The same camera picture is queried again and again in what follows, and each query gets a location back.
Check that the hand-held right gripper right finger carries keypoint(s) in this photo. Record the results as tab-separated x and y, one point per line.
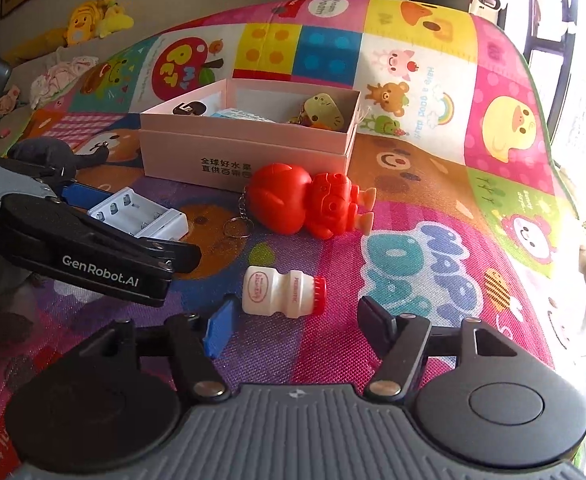
374	321

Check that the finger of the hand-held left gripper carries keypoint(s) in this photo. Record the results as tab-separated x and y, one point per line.
173	257
85	195

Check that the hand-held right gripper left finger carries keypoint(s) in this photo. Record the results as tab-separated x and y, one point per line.
218	325

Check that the white battery charger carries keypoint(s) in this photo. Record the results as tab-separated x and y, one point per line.
163	222

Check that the black plush toy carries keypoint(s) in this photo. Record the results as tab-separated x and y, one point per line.
43	149

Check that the small white yogurt bottle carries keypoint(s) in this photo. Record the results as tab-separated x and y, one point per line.
273	292

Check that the blue white tissue packet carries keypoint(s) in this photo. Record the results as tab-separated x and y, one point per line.
238	114

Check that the pink cardboard box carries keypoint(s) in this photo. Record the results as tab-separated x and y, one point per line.
293	152

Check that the colourful cartoon play mat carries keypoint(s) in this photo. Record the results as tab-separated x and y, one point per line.
423	260

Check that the white pink crumpled cloth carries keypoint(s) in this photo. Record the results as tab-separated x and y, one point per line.
60	80

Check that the small pink plush toy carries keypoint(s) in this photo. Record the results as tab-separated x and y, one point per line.
8	100

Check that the small black object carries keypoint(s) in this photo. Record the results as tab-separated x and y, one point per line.
189	108

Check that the long yellow plush pillow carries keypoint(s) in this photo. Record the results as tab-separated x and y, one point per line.
33	47

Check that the beige sofa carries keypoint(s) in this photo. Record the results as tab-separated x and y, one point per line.
123	42

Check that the orange striped yellow plush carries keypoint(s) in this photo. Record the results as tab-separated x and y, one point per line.
84	24

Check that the pale yellow plush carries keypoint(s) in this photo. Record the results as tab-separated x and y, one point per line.
117	22

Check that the window frame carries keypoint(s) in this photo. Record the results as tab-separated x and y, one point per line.
558	35

